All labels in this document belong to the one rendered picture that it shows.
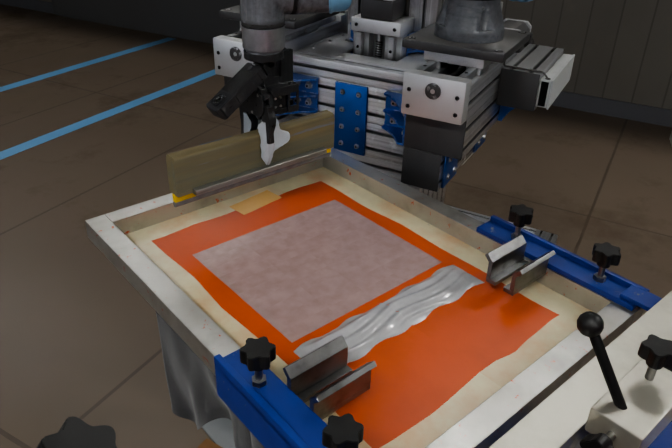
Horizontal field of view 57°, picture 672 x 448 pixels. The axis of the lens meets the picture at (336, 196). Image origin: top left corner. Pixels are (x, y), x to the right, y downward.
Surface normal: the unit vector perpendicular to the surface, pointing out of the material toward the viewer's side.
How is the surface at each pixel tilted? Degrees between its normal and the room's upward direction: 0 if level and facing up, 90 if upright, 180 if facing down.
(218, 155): 91
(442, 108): 90
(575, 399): 0
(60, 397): 0
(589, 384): 0
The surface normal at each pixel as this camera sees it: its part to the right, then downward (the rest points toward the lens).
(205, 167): 0.65, 0.39
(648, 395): 0.03, -0.88
